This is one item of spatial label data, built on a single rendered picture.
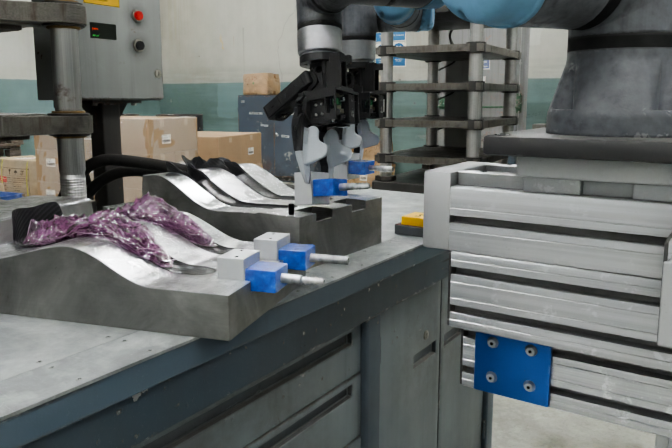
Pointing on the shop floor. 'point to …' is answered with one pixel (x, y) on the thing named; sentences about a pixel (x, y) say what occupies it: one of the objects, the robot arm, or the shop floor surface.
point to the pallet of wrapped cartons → (159, 133)
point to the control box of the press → (107, 42)
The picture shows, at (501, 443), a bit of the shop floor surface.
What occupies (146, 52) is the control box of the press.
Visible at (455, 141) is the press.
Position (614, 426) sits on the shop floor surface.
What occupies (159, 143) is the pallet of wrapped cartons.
